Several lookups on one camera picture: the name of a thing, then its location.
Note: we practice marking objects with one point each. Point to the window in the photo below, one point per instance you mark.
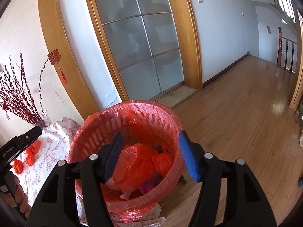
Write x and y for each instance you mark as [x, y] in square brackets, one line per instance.
[286, 4]

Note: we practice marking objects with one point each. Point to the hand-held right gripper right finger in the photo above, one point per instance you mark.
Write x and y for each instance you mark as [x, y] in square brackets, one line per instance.
[188, 156]

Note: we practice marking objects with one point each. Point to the wooden door frame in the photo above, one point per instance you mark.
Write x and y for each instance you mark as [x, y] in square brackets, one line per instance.
[298, 75]

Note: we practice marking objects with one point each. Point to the small red lantern ornament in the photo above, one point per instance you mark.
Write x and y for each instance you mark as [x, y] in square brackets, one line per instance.
[4, 106]

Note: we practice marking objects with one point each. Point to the basket with red liner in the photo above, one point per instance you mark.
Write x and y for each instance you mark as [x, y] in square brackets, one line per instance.
[142, 118]

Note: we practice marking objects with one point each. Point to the red hanging knot ornament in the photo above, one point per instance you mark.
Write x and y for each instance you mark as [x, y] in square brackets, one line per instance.
[55, 58]

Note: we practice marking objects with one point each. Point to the frosted glass sliding door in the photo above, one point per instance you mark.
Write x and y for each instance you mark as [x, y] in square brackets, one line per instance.
[142, 40]

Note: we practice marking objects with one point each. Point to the brown wall panel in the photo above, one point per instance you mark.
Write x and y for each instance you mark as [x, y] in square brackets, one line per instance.
[269, 29]

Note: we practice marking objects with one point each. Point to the wooden stair railing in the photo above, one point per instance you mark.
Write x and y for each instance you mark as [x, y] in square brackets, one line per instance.
[280, 47]

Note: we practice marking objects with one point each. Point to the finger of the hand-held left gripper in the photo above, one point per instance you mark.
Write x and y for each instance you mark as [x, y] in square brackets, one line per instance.
[30, 134]

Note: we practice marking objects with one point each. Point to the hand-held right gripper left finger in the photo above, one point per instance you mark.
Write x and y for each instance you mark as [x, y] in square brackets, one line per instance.
[113, 153]

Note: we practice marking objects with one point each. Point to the floral tablecloth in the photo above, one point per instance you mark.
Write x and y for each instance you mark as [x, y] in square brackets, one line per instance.
[52, 146]

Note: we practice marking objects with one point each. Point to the red willow branches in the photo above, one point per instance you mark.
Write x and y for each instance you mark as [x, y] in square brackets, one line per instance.
[21, 94]

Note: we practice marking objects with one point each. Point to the glass vase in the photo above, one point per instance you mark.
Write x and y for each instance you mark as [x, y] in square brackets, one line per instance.
[42, 123]

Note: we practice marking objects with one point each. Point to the person's left hand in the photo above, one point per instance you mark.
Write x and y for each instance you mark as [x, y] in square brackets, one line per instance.
[22, 198]

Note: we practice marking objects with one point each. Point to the small red plastic bag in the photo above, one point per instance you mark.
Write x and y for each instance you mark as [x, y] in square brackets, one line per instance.
[17, 166]
[30, 161]
[33, 148]

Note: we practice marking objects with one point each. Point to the wooden door post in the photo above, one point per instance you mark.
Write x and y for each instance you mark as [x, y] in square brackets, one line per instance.
[59, 40]

